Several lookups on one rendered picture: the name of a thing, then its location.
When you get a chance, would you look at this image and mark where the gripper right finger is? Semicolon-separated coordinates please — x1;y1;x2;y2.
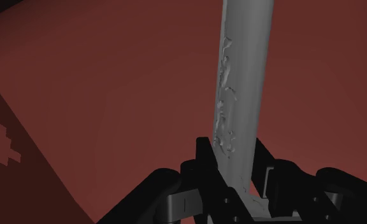
251;137;367;224

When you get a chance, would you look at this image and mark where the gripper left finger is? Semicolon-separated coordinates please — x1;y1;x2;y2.
96;136;256;224

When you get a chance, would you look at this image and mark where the long grey rounded handle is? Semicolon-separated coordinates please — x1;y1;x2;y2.
211;0;276;220

